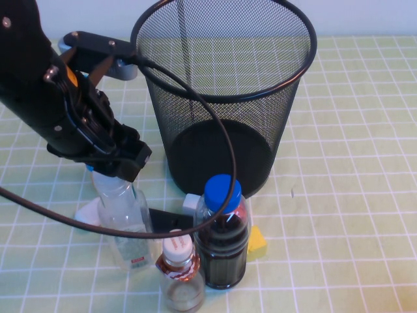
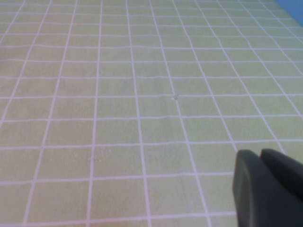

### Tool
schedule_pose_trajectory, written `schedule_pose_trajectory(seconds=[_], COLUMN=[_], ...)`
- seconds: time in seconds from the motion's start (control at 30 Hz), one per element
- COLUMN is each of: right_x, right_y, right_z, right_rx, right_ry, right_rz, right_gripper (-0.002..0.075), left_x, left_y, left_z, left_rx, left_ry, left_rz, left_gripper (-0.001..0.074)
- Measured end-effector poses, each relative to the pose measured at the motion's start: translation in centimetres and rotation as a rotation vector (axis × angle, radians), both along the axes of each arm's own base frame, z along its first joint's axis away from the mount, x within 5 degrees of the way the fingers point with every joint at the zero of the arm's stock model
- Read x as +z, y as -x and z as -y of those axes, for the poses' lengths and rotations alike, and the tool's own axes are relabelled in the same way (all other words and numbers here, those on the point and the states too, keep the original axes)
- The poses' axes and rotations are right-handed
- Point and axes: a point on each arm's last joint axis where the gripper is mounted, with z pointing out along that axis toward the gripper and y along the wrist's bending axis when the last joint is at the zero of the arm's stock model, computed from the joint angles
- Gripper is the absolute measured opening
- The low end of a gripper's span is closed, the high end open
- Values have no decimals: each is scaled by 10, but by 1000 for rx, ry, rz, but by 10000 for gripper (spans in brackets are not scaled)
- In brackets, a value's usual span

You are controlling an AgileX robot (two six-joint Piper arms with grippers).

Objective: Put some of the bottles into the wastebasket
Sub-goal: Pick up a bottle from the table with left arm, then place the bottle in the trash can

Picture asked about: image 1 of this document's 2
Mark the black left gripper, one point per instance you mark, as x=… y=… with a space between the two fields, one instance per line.
x=107 y=130

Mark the small bottle beige cap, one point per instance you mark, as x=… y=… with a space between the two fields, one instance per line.
x=177 y=247

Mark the black remote control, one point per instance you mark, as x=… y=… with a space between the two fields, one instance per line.
x=169 y=221

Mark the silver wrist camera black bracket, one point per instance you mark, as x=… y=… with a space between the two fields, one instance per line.
x=94 y=44

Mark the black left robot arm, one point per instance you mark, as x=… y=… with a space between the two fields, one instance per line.
x=26 y=81

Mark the dark liquid bottle blue cap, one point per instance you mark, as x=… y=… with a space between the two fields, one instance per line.
x=224 y=257

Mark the small white cube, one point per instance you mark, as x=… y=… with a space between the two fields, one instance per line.
x=189 y=204

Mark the black mesh wastebasket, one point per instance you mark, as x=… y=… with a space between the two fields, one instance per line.
x=228 y=153

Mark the white earbud case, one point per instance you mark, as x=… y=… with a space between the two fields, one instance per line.
x=87 y=213

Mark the clear bottle white cap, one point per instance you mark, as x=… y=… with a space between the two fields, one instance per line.
x=120 y=208

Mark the yellow block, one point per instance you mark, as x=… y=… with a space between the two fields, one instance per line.
x=257 y=244

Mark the green white-grid tablecloth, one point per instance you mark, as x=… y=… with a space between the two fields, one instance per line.
x=358 y=163

